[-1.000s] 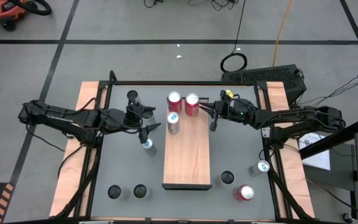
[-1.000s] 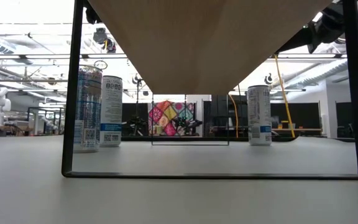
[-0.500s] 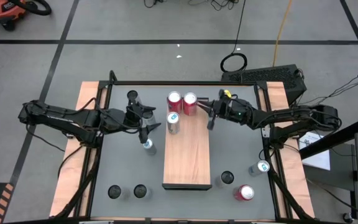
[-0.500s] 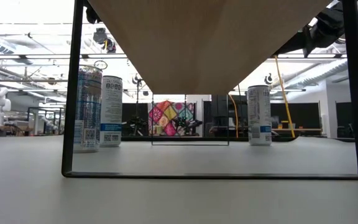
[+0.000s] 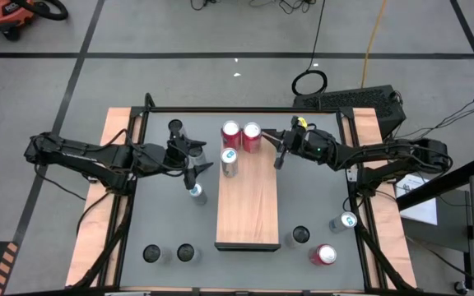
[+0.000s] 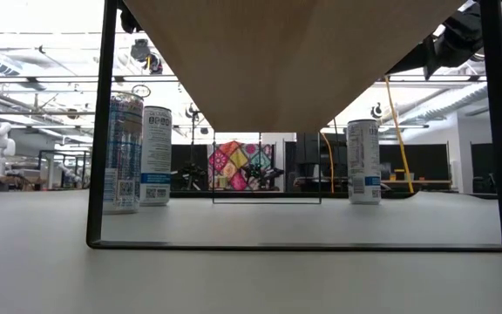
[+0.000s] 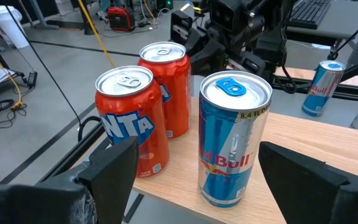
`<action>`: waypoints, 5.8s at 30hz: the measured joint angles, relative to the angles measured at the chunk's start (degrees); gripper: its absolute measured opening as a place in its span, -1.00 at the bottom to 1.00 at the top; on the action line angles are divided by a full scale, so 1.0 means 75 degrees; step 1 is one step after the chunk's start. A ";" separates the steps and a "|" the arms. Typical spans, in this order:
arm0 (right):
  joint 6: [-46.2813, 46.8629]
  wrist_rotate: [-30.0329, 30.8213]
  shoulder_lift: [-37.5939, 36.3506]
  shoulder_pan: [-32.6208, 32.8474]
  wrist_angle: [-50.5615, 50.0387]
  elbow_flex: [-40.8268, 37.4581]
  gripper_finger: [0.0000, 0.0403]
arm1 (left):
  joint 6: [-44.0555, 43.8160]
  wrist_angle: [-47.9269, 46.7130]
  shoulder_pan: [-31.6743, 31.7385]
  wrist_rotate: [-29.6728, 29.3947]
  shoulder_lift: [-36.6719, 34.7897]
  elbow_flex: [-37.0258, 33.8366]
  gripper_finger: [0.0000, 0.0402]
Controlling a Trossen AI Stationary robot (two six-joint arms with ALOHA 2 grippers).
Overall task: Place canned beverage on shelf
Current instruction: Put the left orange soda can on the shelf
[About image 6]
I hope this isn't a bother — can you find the long yellow cable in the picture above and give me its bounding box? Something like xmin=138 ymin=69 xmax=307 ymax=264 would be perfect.
xmin=383 ymin=74 xmax=416 ymax=195

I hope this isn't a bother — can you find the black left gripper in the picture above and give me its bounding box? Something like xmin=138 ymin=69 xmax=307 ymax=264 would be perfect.
xmin=118 ymin=0 xmax=144 ymax=35

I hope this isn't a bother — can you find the black hanging device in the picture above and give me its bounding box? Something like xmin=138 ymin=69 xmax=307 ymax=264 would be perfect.
xmin=146 ymin=52 xmax=164 ymax=75

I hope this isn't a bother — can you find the blue silver Red Bull can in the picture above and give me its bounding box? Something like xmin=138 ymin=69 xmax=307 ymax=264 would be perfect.
xmin=102 ymin=91 xmax=145 ymax=215

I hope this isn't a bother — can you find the grey hanging device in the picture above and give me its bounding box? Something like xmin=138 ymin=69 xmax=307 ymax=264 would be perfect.
xmin=129 ymin=38 xmax=152 ymax=62

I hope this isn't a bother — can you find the wooden workbench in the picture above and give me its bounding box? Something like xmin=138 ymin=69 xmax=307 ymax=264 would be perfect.
xmin=380 ymin=178 xmax=452 ymax=193

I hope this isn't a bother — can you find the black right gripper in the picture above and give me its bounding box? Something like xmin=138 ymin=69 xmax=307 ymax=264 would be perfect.
xmin=385 ymin=3 xmax=484 ymax=80

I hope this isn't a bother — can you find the black cabinet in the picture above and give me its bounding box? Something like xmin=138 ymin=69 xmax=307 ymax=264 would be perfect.
xmin=295 ymin=133 xmax=322 ymax=166

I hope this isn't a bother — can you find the wooden shelf board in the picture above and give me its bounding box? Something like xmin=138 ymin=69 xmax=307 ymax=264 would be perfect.
xmin=122 ymin=0 xmax=468 ymax=134

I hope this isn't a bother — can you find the white Celsius can blue band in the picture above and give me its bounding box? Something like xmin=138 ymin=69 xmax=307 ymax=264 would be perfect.
xmin=346 ymin=119 xmax=382 ymax=206
xmin=139 ymin=106 xmax=173 ymax=208

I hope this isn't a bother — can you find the colourful patchwork panel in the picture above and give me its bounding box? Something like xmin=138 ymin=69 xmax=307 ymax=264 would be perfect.
xmin=207 ymin=140 xmax=275 ymax=192

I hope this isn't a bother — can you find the short yellow cable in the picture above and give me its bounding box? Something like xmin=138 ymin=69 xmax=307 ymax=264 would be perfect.
xmin=319 ymin=132 xmax=336 ymax=195

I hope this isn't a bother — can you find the black wire ring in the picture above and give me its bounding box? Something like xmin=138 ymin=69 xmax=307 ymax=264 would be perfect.
xmin=131 ymin=84 xmax=153 ymax=99

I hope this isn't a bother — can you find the black table frame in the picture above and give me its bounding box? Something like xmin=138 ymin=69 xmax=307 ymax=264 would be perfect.
xmin=170 ymin=190 xmax=499 ymax=200

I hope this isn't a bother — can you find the black office chair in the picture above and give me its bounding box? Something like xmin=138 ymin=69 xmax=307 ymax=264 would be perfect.
xmin=471 ymin=172 xmax=499 ymax=195

